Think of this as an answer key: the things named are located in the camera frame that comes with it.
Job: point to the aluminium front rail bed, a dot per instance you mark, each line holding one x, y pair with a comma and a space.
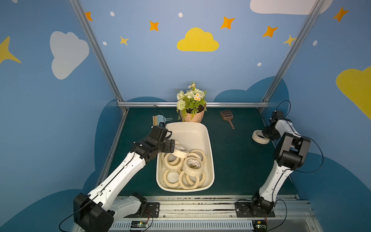
217, 213

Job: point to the aluminium frame post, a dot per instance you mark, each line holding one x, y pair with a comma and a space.
84, 22
301, 36

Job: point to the brown slotted scoop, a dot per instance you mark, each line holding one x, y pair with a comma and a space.
227, 116

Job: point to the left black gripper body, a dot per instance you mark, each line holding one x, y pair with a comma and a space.
169, 145

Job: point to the potted white flower plant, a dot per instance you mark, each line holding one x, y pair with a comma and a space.
191, 105

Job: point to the left green circuit board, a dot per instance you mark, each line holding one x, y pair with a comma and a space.
138, 225

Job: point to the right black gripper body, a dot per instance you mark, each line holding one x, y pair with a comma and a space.
268, 132

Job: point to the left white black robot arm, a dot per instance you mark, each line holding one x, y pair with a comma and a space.
96, 211

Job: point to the small blue dustpan brush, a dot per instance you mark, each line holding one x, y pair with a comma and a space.
160, 120

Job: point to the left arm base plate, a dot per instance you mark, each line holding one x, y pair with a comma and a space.
152, 209

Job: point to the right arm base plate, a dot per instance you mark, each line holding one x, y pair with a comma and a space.
246, 210

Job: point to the left side aluminium rail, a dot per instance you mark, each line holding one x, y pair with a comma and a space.
105, 170

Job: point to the white plastic storage box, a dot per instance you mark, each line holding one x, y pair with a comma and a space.
191, 136

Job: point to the left aluminium frame post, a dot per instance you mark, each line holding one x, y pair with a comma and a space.
84, 22

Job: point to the right aluminium frame post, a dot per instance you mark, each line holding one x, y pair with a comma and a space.
301, 36

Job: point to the green circuit board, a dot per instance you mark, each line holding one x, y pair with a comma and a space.
259, 226
138, 225

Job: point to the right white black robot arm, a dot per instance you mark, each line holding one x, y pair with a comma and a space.
289, 155

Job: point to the right green circuit board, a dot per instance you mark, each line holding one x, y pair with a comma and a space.
259, 226

